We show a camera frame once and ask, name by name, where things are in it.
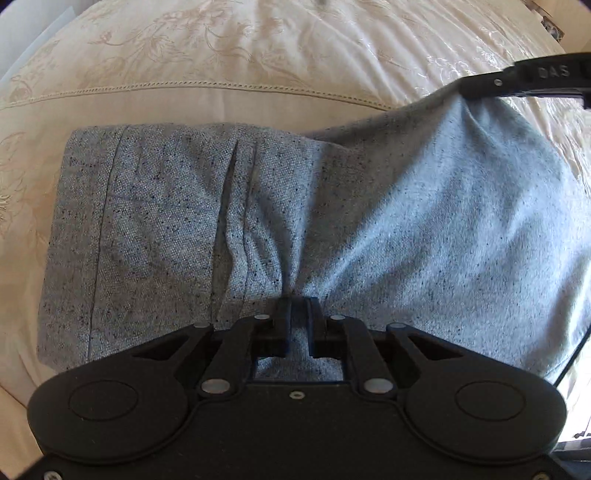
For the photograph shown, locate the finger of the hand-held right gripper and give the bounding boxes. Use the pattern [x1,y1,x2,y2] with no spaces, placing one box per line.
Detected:
[459,52,591,100]

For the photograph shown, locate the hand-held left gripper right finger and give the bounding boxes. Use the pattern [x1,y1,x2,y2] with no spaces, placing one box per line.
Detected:
[305,298,465,399]

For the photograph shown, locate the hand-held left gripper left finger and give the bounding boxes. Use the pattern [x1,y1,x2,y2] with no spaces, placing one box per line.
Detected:
[131,298,296,400]

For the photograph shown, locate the blue-grey speckled pants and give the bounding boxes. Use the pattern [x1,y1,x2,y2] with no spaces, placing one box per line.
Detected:
[37,90,586,387]

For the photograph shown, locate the cream embroidered bedspread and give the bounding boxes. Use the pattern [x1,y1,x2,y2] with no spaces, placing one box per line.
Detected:
[0,0,591,416]

